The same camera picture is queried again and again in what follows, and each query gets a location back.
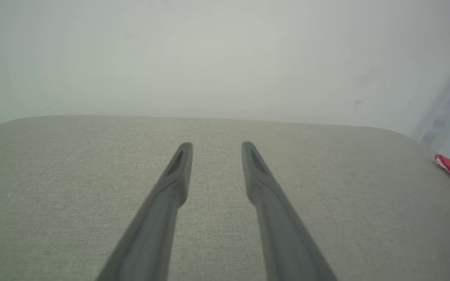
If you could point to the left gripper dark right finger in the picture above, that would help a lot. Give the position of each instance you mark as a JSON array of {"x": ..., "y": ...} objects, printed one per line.
[{"x": 283, "y": 234}]

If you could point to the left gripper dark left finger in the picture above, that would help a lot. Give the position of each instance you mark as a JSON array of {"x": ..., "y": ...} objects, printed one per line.
[{"x": 158, "y": 226}]

